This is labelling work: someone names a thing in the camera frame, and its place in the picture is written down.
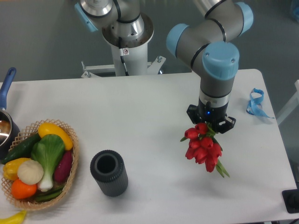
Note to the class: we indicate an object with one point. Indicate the purple sweet potato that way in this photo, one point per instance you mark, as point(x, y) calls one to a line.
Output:
point(63, 169)

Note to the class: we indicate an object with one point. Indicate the green bean pods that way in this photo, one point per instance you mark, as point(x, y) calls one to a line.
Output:
point(49, 195)

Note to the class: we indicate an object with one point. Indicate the woven wicker basket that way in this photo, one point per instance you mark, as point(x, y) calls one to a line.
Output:
point(30, 203)

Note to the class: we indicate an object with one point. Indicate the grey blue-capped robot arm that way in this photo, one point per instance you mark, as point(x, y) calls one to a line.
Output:
point(206, 49)

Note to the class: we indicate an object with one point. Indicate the yellow bell pepper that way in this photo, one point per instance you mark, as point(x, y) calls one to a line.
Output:
point(10, 168)

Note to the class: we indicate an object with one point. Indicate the green bok choy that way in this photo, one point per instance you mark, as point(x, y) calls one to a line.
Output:
point(48, 152)

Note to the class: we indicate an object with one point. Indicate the white frame at right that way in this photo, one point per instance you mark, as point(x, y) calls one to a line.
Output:
point(289, 107)

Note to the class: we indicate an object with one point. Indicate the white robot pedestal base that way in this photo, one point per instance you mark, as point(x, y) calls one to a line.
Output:
point(129, 47)

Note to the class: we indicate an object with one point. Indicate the dark grey ribbed vase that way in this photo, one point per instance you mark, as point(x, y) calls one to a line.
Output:
point(108, 170)

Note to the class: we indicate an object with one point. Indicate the orange fruit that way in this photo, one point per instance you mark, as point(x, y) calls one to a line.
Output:
point(20, 190)

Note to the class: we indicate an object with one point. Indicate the blue handled saucepan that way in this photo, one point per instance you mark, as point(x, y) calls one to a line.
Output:
point(8, 129)

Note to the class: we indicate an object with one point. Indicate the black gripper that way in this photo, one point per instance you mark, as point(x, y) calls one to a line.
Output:
point(206, 112)

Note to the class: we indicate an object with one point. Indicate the black device at edge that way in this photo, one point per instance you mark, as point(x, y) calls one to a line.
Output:
point(291, 200)

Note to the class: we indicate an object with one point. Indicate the dark green cucumber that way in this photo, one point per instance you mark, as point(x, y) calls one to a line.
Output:
point(23, 149)

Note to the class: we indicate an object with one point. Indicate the red tulip bouquet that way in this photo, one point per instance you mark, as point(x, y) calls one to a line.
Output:
point(204, 148)

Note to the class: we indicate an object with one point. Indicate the blue ribbon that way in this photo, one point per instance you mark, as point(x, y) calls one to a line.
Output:
point(254, 106)

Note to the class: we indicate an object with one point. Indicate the yellow banana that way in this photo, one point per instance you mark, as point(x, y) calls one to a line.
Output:
point(17, 218)

